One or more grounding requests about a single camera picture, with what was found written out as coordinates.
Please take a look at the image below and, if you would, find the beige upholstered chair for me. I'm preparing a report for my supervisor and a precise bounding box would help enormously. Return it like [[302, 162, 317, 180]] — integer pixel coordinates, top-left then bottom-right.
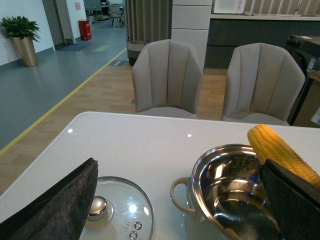
[[221, 42, 306, 126], [132, 39, 204, 119]]

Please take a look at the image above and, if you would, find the grey office chair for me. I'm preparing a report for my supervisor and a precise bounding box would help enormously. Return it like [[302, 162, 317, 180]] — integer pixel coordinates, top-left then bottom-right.
[[109, 3, 124, 27]]

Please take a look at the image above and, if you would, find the grey-brown curtain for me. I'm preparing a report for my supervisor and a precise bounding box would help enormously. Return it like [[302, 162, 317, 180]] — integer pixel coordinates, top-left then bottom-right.
[[124, 0, 173, 42]]

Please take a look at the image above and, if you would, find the beige steel cooking pot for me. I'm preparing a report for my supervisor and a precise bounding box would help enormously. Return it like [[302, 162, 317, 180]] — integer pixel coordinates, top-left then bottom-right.
[[170, 144, 285, 240]]

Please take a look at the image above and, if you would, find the yellow corn cob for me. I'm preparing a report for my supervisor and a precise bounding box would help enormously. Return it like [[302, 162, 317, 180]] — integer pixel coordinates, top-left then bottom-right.
[[247, 124, 320, 187]]

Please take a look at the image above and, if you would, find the left beige upholstered chair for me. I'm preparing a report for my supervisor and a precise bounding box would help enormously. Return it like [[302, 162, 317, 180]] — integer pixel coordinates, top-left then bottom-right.
[[132, 39, 204, 119]]

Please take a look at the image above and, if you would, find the black washing machine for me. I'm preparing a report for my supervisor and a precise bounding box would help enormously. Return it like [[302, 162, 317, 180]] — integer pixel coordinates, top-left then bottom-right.
[[285, 35, 320, 125]]

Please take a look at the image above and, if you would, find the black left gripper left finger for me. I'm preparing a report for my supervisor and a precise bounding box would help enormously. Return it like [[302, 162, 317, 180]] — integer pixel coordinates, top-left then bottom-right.
[[0, 158, 98, 240]]

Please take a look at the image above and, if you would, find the red bin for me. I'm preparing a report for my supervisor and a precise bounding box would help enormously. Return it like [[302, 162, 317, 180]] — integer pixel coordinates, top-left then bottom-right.
[[78, 19, 92, 41]]

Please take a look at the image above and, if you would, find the glass pot lid gold knob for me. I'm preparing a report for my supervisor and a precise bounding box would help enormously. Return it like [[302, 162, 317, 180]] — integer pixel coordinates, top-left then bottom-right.
[[80, 176, 155, 240]]

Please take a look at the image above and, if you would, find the right beige upholstered chair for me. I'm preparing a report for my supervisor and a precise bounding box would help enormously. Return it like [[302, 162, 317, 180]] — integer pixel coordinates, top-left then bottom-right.
[[221, 42, 306, 126]]

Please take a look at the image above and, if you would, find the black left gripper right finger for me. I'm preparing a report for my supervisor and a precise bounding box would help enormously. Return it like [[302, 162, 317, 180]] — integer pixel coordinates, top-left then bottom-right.
[[260, 159, 320, 240]]

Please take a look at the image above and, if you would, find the dark grey kitchen counter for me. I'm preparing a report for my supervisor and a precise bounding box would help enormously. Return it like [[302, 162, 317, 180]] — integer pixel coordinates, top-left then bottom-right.
[[204, 16, 320, 69]]

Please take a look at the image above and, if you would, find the woven laundry basket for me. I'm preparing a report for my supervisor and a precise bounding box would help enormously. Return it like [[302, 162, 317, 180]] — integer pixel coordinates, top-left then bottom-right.
[[127, 37, 149, 66]]

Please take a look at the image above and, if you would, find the green potted plant gold planter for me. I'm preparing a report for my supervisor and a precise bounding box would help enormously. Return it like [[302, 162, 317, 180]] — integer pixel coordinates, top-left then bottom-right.
[[0, 16, 40, 67]]

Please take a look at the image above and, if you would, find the white microwave oven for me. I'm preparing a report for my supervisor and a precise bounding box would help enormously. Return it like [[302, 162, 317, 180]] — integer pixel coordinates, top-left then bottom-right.
[[213, 0, 246, 14]]

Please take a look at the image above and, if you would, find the white cabinet column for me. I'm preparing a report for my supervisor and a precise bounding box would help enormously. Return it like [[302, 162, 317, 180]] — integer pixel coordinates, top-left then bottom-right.
[[171, 0, 213, 67]]

